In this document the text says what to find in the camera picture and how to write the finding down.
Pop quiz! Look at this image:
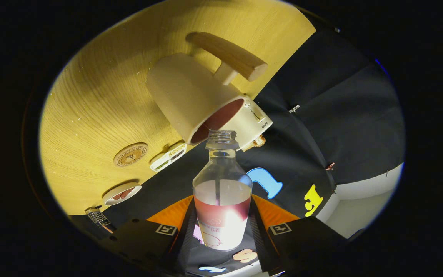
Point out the metal wire holder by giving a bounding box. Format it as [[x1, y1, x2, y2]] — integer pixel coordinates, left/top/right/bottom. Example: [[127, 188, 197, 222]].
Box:
[[85, 207, 114, 234]]

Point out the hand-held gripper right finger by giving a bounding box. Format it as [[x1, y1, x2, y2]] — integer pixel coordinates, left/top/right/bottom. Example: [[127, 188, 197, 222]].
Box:
[[249, 194, 349, 275]]

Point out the white divided grain dish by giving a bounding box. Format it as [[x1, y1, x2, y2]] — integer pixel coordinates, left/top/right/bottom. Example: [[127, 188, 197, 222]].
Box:
[[150, 143, 187, 172]]

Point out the red meat patty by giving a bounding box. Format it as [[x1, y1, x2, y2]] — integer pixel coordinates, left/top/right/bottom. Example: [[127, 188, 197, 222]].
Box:
[[112, 187, 135, 200]]

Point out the round wooden coaster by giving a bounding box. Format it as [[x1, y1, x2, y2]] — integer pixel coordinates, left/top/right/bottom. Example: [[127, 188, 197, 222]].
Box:
[[113, 142, 148, 167]]

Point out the clear plastic juice bottle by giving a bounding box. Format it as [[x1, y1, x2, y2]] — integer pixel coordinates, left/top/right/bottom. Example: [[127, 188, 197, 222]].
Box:
[[193, 130, 253, 251]]

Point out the cream toaster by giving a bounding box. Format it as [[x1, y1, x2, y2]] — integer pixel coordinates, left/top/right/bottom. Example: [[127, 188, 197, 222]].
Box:
[[202, 98, 273, 151]]

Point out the black backdrop cloth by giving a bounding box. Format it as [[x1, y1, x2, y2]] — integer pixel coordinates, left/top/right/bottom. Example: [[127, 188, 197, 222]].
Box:
[[70, 15, 405, 277]]

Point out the white round plate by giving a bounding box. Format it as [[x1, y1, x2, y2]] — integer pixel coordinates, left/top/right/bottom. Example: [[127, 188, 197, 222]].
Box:
[[103, 182, 142, 206]]

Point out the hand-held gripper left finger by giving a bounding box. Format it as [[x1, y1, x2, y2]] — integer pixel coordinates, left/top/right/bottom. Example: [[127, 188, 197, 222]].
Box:
[[102, 195, 198, 275]]

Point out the wooden table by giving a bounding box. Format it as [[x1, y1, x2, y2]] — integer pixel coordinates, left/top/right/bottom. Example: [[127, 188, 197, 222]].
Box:
[[39, 0, 316, 216]]

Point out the cream cup with wooden handle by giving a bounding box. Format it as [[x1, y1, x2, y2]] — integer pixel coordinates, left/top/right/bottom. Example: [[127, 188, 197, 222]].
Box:
[[146, 32, 268, 145]]

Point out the toast slice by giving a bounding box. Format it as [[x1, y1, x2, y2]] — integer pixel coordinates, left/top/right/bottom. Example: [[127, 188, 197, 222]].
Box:
[[241, 135, 266, 152]]

